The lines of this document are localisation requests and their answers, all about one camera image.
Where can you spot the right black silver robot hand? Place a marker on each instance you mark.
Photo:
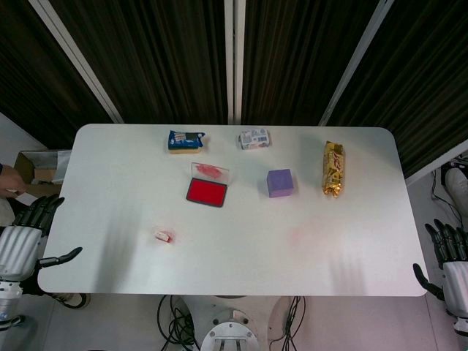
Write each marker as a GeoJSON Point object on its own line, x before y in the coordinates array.
{"type": "Point", "coordinates": [457, 281]}

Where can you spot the bystander bare hand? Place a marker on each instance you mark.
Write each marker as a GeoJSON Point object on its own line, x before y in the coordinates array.
{"type": "Point", "coordinates": [12, 180]}

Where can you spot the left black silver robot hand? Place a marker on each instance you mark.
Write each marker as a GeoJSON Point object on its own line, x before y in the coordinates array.
{"type": "Point", "coordinates": [18, 248]}

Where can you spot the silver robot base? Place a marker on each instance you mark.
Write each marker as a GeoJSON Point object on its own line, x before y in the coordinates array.
{"type": "Point", "coordinates": [229, 332]}

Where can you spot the cardboard box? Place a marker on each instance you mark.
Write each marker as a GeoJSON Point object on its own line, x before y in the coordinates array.
{"type": "Point", "coordinates": [40, 172]}

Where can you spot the white black sneaker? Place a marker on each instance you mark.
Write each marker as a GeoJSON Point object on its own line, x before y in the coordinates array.
{"type": "Point", "coordinates": [75, 300]}

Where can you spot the white shoe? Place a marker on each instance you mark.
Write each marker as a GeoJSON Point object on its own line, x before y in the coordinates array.
{"type": "Point", "coordinates": [457, 183]}

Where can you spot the gold snack package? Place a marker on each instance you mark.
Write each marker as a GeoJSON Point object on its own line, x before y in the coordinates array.
{"type": "Point", "coordinates": [333, 168]}

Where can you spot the blue snack packet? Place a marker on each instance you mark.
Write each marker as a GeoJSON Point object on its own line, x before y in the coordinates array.
{"type": "Point", "coordinates": [185, 141]}

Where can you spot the red ink pad with lid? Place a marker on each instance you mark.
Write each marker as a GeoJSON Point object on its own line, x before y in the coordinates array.
{"type": "Point", "coordinates": [204, 191]}

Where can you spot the purple cube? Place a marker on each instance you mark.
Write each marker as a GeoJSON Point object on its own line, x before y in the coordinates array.
{"type": "Point", "coordinates": [280, 183]}

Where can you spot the white blue soap package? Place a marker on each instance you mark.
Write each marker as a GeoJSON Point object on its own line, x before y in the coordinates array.
{"type": "Point", "coordinates": [256, 139]}

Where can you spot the white slanted partition post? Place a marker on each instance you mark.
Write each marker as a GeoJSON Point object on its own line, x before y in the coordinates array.
{"type": "Point", "coordinates": [78, 62]}
{"type": "Point", "coordinates": [356, 62]}

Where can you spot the white upright partition post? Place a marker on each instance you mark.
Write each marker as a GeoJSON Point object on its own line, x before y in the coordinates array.
{"type": "Point", "coordinates": [234, 58]}

